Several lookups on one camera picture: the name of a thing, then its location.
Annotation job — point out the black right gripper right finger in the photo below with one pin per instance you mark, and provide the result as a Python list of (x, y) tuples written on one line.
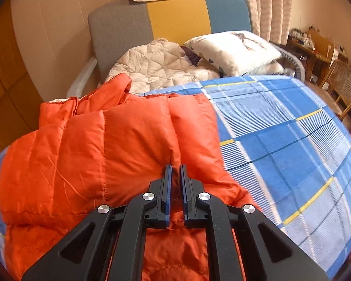
[(242, 243)]

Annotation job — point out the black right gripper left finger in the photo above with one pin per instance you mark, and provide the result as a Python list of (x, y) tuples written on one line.
[(109, 243)]

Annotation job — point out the orange puffer jacket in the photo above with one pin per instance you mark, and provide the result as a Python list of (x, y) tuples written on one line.
[(106, 148)]

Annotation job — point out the blue plaid bed sheet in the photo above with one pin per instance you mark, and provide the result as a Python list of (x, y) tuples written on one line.
[(289, 151)]

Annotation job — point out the white pillow with print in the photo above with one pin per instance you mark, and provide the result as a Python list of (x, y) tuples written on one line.
[(234, 53)]

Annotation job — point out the beige quilted blanket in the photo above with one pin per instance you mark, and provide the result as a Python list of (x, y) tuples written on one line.
[(161, 64)]

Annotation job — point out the wooden desk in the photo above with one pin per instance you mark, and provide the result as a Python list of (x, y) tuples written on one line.
[(319, 60)]

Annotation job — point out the clutter on desk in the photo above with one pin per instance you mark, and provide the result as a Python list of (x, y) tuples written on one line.
[(302, 38)]

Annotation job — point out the grey yellow blue headboard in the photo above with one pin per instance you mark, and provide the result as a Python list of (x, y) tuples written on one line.
[(123, 24)]

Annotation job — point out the beige striped curtain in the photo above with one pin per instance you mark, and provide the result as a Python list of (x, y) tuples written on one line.
[(270, 19)]

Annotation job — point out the grey padded bed rail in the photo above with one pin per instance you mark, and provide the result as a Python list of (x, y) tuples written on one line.
[(78, 85)]

